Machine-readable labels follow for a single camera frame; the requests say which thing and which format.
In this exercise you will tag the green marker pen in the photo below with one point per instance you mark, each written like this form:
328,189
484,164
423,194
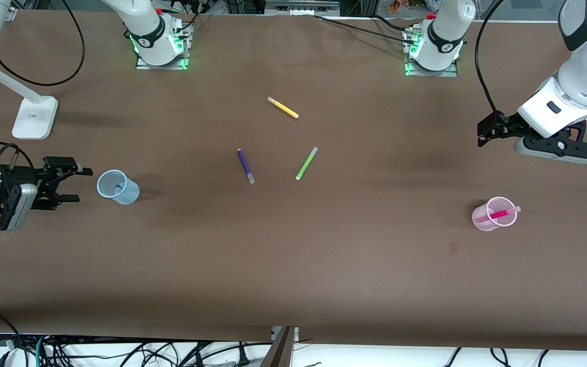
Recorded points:
305,164

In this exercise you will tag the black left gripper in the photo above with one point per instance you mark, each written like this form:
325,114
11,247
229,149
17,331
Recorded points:
503,125

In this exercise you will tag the yellow marker pen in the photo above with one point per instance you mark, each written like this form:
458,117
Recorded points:
284,108

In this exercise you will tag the brown table support beam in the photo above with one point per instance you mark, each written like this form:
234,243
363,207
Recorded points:
281,349

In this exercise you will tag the grey metal box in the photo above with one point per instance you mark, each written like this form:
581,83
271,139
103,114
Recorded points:
301,6

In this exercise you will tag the white desk lamp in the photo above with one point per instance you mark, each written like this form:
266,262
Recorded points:
33,120

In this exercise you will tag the translucent blue plastic cup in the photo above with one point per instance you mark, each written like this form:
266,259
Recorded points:
129,194

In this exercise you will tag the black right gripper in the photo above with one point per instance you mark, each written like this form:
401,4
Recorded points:
24,178

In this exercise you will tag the purple marker pen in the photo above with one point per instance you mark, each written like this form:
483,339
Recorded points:
244,162

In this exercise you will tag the pink marker pen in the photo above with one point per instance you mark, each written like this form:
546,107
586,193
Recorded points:
500,214

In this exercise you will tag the blue marker pen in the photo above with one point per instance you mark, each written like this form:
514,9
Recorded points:
118,189

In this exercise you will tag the brown paper table cover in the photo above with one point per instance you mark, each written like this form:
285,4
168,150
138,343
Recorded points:
293,255

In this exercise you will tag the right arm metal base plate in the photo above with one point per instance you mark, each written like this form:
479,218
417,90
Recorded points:
181,61

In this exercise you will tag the translucent pink plastic cup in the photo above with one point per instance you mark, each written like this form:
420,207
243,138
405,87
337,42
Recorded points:
489,227

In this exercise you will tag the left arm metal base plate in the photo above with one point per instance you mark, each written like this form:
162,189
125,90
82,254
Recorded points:
451,73

